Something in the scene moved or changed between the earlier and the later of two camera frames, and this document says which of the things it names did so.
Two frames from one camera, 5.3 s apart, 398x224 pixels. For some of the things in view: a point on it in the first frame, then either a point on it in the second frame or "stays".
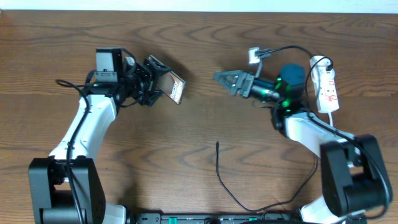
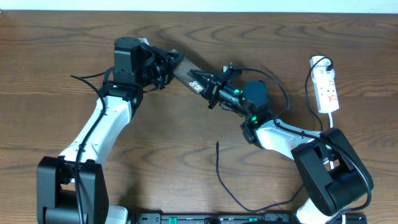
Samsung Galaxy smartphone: x=172 y=85 -> x=181 y=73
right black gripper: x=243 y=85 -> x=212 y=87
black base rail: x=198 y=218 stays
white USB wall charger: x=319 y=68 stays
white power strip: x=323 y=75 stays
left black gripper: x=151 y=77 -> x=168 y=62
